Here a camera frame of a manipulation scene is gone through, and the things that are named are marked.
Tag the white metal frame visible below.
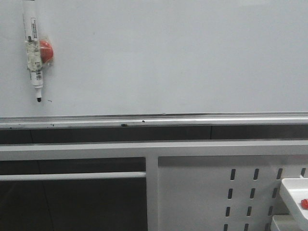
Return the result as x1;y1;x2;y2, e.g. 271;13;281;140
0;140;308;231

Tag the white whiteboard marker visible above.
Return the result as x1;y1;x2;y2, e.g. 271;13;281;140
22;0;43;103

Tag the white perforated pegboard panel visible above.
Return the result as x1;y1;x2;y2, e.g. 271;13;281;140
158;155;308;231

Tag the white plastic bin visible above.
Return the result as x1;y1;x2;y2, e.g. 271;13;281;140
280;178;308;231

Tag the aluminium whiteboard tray rail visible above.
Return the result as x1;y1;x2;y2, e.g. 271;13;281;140
0;112;308;130

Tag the grey lower bin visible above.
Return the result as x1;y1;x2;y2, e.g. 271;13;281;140
270;215;300;231

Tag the white whiteboard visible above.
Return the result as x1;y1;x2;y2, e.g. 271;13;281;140
0;0;308;117

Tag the red round magnet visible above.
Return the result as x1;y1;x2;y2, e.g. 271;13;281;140
39;39;54;64

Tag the small red object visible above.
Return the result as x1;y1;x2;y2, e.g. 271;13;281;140
300;198;308;210

